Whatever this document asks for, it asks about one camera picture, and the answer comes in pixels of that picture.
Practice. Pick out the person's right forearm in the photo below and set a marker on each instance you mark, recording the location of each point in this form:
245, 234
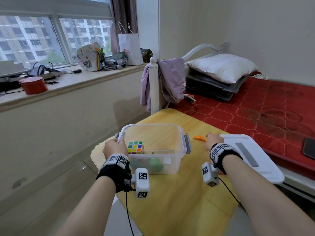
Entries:
260, 201

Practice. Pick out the black phone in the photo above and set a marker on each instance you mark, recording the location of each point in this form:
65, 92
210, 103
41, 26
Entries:
309, 148

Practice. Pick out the dark grey folded blanket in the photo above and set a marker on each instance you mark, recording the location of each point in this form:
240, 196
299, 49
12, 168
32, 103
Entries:
209, 87

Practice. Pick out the grey crumpled bag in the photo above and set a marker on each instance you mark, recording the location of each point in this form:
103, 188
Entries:
114, 61

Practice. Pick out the purple garment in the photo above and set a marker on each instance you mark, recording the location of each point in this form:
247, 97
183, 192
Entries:
172, 78

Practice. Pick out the clear plastic storage box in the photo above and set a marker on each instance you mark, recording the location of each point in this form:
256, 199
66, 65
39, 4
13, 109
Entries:
182, 144

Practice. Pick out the dark curtain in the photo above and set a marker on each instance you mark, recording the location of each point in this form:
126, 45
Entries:
124, 12

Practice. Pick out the multicoloured puzzle cube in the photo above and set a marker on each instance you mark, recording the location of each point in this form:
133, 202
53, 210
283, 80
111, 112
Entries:
135, 147

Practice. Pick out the dark brown handbag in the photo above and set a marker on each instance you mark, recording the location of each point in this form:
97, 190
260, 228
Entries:
146, 55

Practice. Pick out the white storage box lid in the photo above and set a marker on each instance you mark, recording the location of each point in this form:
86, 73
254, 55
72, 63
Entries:
267, 164

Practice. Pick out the person's left forearm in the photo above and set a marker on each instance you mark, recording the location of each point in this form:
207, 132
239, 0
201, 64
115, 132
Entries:
92, 208

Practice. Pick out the person's left hand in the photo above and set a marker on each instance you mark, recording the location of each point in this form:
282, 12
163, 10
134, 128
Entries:
114, 147

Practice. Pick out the window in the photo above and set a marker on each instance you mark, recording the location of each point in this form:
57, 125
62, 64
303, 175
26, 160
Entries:
29, 39

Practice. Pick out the person's right hand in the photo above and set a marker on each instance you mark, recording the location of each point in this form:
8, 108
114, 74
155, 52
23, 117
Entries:
213, 140

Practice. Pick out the red quilted mattress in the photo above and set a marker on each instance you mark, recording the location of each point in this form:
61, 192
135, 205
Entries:
270, 108

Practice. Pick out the white paper shopping bag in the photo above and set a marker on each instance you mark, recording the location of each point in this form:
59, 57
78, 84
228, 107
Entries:
130, 50

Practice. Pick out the person's left fingers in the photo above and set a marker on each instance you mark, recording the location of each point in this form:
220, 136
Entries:
122, 141

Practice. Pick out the green ball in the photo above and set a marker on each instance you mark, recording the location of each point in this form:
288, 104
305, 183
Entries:
156, 165

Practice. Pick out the orange plastic tool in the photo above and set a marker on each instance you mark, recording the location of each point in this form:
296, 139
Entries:
199, 138

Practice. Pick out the small black case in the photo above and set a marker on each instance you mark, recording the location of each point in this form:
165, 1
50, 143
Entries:
77, 71

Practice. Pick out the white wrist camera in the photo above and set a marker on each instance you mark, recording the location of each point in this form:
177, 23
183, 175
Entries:
142, 181
209, 173

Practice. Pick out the flat grey device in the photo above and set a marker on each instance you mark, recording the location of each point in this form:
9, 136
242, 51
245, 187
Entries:
9, 79

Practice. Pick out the white printed plastic bag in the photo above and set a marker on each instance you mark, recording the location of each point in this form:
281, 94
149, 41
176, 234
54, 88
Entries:
87, 58

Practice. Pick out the person's right fingers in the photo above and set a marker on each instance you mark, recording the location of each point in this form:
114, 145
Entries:
208, 136

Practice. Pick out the white pillow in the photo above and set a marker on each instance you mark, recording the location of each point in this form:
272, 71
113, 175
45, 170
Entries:
221, 67

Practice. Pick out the red round tin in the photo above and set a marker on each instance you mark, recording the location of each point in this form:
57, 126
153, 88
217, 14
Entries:
33, 85

